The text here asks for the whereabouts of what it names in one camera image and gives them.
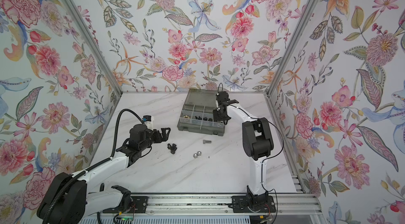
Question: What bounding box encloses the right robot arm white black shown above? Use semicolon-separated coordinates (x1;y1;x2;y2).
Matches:
213;91;276;215

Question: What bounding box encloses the black bolts cluster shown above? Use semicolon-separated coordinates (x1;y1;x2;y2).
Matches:
167;144;177;154

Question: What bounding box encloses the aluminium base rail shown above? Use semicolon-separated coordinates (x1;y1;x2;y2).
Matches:
131;192;322;217

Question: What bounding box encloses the black corrugated cable hose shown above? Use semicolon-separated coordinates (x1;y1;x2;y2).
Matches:
40;109;144;224

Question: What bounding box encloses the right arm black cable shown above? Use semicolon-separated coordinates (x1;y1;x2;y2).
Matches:
234;105;285;224

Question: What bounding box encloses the grey plastic organizer box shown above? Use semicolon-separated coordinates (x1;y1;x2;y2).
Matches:
177;89;225;137

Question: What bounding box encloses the left aluminium corner post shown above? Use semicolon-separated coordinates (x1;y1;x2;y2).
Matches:
61;0;123;98

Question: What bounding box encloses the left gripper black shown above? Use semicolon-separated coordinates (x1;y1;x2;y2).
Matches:
139;126;171;152

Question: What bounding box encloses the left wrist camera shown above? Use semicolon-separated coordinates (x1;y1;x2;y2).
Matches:
142;115;154;130

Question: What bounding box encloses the right aluminium corner post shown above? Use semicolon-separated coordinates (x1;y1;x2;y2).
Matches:
266;0;319;98

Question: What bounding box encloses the aluminium corner post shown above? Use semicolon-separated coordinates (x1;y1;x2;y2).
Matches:
266;0;319;98
61;0;123;98

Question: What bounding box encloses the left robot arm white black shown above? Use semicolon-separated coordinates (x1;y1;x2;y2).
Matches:
37;124;171;224

